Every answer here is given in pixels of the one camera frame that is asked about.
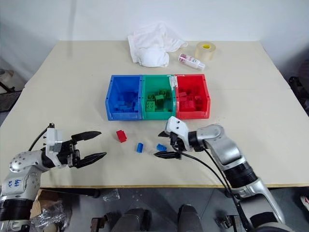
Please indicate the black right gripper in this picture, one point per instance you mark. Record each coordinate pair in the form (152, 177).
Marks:
(177, 144)

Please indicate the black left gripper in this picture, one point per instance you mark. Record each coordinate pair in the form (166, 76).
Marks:
(67, 151)

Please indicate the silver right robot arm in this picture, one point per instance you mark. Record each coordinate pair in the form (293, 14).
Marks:
(227, 149)

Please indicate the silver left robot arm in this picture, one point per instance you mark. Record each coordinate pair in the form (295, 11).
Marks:
(21, 166)

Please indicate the white tape strip on bins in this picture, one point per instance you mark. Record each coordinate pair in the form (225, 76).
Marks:
(172, 82)

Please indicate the blue toy block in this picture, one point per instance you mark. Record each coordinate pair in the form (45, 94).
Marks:
(139, 148)
(160, 147)
(130, 96)
(120, 107)

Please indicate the red toy block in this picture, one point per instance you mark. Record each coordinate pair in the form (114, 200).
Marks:
(121, 136)
(188, 105)
(198, 100)
(184, 92)

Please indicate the green plastic bin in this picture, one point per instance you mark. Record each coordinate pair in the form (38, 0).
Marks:
(169, 106)

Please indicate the green toy block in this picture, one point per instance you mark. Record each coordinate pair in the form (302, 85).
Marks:
(150, 106)
(159, 101)
(151, 97)
(163, 92)

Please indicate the black rod under table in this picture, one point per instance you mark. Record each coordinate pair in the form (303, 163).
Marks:
(72, 192)

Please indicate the clear plastic wrapper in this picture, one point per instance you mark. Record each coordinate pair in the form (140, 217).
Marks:
(111, 195)

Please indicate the blue plastic bin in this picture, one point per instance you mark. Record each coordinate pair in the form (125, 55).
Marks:
(113, 96)

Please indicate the red plastic bin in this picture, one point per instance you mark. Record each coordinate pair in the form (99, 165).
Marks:
(205, 96)

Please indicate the brown cardboard box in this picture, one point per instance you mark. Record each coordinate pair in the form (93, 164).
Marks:
(44, 195)

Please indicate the dark rounded shape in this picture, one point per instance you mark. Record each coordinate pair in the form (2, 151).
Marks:
(132, 221)
(189, 218)

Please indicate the crumpled clear plastic bag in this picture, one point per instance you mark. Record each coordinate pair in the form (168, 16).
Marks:
(50, 216)

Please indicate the small clear labelled bottle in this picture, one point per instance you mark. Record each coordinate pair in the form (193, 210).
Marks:
(190, 61)

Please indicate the white crumpled cloth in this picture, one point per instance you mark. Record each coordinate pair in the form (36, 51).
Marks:
(152, 46)

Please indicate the clear tape roll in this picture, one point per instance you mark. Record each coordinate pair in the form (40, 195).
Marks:
(205, 52)

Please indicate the dark stool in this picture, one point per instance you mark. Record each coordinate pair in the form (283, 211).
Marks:
(6, 84)

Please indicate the black chair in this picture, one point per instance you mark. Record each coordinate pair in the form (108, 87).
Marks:
(300, 82)

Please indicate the red and white shoe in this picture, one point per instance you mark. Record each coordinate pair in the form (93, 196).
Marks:
(305, 201)

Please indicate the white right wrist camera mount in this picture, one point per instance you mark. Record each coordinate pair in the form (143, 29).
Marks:
(177, 125)

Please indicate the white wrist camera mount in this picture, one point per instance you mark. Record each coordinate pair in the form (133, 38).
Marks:
(54, 140)
(177, 125)

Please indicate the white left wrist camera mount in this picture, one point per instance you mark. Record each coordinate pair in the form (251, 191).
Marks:
(54, 140)

